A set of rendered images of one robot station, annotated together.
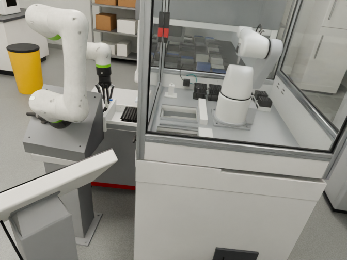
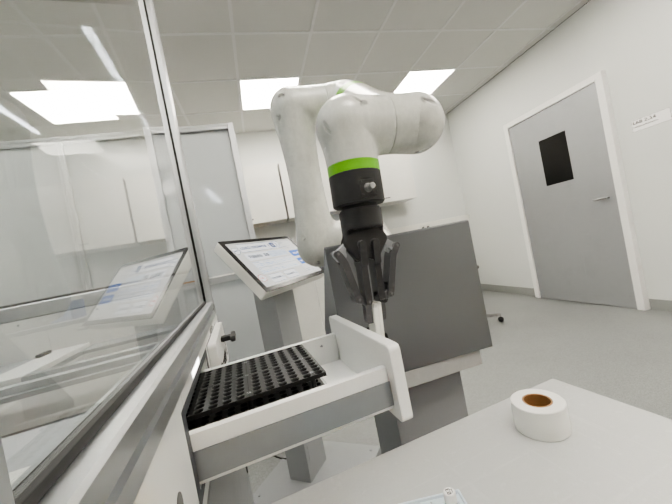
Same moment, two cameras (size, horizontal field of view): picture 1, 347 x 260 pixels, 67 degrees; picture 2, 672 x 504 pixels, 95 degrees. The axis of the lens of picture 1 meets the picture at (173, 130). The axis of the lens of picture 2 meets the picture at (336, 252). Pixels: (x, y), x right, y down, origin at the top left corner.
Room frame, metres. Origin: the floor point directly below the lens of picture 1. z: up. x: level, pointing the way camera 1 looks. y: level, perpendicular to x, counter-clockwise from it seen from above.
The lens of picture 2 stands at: (2.11, 0.26, 1.08)
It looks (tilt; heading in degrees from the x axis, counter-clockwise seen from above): 1 degrees down; 162
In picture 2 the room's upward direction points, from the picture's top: 11 degrees counter-clockwise
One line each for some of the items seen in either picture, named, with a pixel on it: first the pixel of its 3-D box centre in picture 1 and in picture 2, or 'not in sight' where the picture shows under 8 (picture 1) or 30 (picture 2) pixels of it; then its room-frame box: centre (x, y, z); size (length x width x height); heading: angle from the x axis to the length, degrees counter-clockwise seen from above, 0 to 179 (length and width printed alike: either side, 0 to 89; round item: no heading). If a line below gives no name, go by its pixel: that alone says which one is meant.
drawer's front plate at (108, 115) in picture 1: (110, 114); (361, 355); (1.57, 0.44, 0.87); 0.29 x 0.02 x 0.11; 0
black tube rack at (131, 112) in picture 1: (139, 117); (250, 394); (1.58, 0.24, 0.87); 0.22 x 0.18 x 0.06; 90
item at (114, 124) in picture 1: (140, 118); (245, 399); (1.58, 0.23, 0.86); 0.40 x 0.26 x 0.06; 90
